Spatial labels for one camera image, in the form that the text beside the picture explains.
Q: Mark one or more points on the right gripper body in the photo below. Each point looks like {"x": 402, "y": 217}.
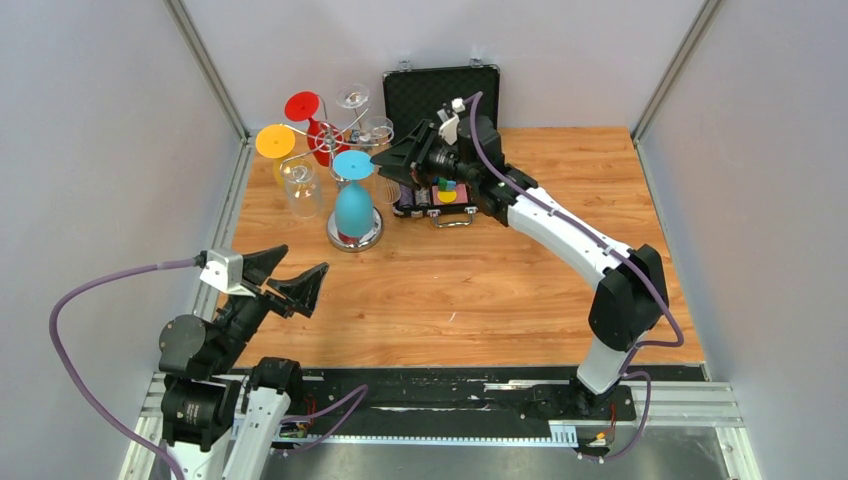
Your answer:
{"x": 437, "y": 160}

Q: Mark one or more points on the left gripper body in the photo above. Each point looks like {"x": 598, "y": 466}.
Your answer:
{"x": 250, "y": 310}

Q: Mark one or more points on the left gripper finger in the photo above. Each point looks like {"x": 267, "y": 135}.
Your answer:
{"x": 301, "y": 293}
{"x": 258, "y": 266}

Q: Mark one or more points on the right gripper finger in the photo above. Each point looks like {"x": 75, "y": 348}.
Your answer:
{"x": 397, "y": 171}
{"x": 410, "y": 149}

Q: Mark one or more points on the blue plastic wine glass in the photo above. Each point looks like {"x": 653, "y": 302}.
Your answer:
{"x": 353, "y": 206}

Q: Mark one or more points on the chrome wine glass rack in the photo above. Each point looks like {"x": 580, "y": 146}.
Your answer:
{"x": 381, "y": 131}

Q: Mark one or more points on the clear wide ribbed glass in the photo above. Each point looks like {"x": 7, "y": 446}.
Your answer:
{"x": 302, "y": 187}

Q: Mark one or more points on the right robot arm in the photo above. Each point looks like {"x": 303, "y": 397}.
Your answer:
{"x": 630, "y": 293}

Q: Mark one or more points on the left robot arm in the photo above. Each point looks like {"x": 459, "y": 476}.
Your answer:
{"x": 216, "y": 427}

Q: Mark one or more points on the red plastic wine glass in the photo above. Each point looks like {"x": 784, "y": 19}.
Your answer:
{"x": 322, "y": 137}

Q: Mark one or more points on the clear glass at rack back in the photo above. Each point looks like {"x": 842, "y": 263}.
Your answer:
{"x": 356, "y": 98}

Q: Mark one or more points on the yellow plastic wine glass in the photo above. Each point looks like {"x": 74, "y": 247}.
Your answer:
{"x": 276, "y": 142}

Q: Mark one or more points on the pink block with yellow disc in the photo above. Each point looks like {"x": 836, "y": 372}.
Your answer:
{"x": 453, "y": 197}

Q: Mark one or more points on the black poker chip case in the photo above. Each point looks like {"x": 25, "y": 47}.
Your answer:
{"x": 412, "y": 95}

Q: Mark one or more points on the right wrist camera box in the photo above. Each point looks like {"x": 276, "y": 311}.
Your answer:
{"x": 450, "y": 122}

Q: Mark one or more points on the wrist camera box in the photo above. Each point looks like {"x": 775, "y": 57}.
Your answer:
{"x": 223, "y": 271}
{"x": 450, "y": 122}

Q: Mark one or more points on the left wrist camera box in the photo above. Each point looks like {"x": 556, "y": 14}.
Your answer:
{"x": 223, "y": 271}

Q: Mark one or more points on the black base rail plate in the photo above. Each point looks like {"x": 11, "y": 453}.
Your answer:
{"x": 449, "y": 403}

